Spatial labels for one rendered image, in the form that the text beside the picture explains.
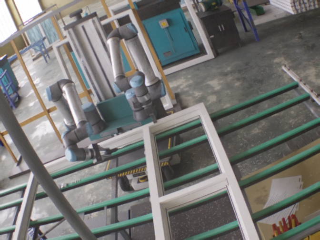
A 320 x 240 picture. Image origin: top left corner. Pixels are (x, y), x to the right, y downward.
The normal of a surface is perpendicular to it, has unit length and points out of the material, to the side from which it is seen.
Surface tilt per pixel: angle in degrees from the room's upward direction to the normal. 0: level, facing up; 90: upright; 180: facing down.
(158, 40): 90
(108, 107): 90
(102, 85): 90
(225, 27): 90
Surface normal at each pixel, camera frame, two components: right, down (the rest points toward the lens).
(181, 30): 0.07, 0.47
